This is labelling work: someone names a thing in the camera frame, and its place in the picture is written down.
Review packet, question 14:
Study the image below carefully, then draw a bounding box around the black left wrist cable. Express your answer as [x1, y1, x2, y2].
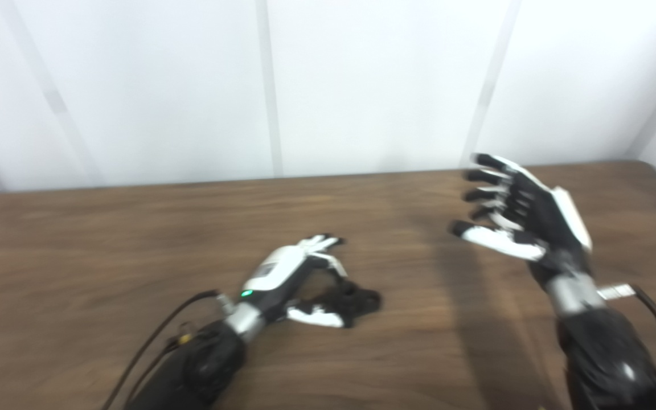
[100, 289, 222, 410]

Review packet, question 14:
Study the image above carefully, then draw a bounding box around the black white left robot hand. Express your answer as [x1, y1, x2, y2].
[223, 233, 349, 343]

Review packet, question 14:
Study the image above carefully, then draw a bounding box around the thin wire with yellow connector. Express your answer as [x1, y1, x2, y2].
[126, 325, 199, 405]

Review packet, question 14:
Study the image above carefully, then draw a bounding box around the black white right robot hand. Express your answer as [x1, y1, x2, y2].
[449, 153, 608, 317]

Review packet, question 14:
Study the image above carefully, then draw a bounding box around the black flanged holder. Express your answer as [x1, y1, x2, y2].
[305, 279, 382, 329]

